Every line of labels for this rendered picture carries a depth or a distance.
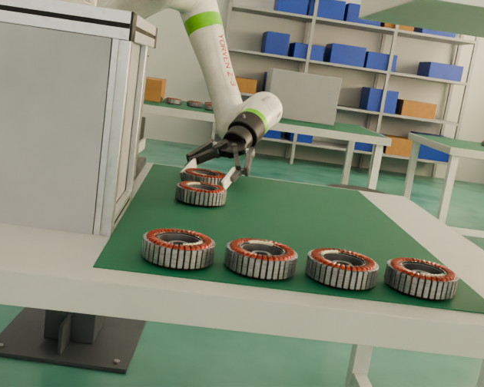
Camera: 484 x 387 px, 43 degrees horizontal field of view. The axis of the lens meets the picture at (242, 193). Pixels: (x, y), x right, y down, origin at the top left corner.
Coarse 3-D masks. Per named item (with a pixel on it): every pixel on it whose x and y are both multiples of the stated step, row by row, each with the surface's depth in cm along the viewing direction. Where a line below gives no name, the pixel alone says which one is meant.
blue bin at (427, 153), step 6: (414, 132) 800; (420, 132) 814; (420, 144) 776; (420, 150) 777; (426, 150) 778; (432, 150) 778; (438, 150) 778; (420, 156) 779; (426, 156) 779; (432, 156) 779; (438, 156) 780; (444, 156) 780
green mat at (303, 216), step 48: (144, 192) 141; (240, 192) 157; (288, 192) 166; (336, 192) 177; (288, 240) 117; (336, 240) 123; (384, 240) 128; (288, 288) 91; (336, 288) 94; (384, 288) 97
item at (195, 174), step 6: (192, 168) 159; (198, 168) 161; (186, 174) 154; (192, 174) 153; (198, 174) 152; (204, 174) 153; (210, 174) 160; (216, 174) 158; (222, 174) 156; (186, 180) 154; (192, 180) 152; (198, 180) 152; (204, 180) 152; (210, 180) 152; (216, 180) 152
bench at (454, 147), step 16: (416, 144) 491; (432, 144) 444; (448, 144) 426; (464, 144) 449; (480, 144) 475; (416, 160) 494; (448, 160) 420; (448, 176) 417; (448, 192) 420; (448, 208) 422
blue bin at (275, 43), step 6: (264, 36) 759; (270, 36) 740; (276, 36) 741; (282, 36) 741; (288, 36) 742; (264, 42) 751; (270, 42) 742; (276, 42) 742; (282, 42) 743; (288, 42) 743; (264, 48) 743; (270, 48) 743; (276, 48) 744; (282, 48) 744; (276, 54) 745; (282, 54) 745
